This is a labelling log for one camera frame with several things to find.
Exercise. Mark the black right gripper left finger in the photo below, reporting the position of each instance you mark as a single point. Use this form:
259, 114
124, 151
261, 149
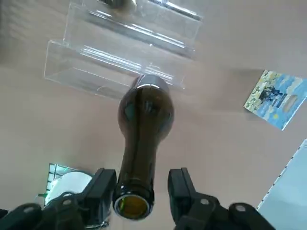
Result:
100, 191

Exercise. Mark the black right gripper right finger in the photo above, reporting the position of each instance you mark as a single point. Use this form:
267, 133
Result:
184, 203

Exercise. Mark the slope-shouldered dark wine bottle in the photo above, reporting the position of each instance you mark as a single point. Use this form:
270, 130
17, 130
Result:
144, 119

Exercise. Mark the clear acrylic stepped shelf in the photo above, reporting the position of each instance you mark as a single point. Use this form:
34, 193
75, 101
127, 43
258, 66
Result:
96, 62

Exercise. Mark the blue printed paper bag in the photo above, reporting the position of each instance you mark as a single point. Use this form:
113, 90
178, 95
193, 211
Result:
273, 100

